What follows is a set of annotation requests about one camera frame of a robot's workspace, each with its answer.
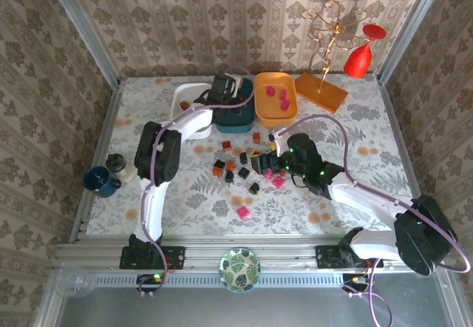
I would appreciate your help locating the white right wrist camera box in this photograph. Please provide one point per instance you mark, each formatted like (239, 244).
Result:
(275, 134)

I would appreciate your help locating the white plastic container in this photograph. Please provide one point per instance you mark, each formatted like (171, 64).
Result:
(181, 95)

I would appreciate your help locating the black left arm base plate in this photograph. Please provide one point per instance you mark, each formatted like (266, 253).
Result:
(173, 258)

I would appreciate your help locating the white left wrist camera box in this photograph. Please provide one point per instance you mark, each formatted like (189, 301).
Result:
(237, 86)

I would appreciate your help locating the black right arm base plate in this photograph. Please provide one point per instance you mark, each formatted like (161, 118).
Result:
(327, 257)

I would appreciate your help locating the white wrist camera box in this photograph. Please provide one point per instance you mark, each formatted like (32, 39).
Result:
(237, 86)
(275, 134)

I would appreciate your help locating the jar with black lid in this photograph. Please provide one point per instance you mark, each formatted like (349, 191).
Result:
(120, 168)

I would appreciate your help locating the red wine glass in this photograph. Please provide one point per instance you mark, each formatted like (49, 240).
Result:
(357, 60)

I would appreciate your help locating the orange lego brick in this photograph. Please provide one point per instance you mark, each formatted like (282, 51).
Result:
(255, 137)
(255, 153)
(230, 166)
(218, 172)
(281, 173)
(183, 104)
(226, 145)

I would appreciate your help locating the aluminium side rail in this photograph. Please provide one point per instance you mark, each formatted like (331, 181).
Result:
(394, 120)
(107, 120)

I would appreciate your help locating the orange plastic container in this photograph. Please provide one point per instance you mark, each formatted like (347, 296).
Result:
(275, 114)

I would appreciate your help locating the aluminium frame post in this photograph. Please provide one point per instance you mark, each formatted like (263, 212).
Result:
(411, 27)
(81, 27)

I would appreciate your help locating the leaf patterned bowl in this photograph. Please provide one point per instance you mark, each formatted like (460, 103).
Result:
(240, 269)

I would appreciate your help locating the teal plastic container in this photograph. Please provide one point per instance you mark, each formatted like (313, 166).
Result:
(233, 125)

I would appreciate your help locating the dark blue mug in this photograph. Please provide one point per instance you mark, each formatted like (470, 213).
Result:
(99, 182)

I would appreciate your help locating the black connector board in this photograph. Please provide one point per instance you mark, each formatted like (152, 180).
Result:
(354, 279)
(149, 279)

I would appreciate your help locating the floral tablecloth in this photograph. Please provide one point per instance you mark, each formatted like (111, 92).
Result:
(281, 216)

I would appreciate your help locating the pink lego brick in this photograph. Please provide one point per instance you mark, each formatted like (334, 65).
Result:
(278, 182)
(271, 90)
(285, 106)
(243, 212)
(283, 94)
(268, 174)

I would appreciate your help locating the aluminium cross rail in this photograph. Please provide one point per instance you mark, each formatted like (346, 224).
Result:
(288, 256)

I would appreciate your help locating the clear drinking glass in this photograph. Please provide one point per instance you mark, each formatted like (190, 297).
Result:
(74, 282)

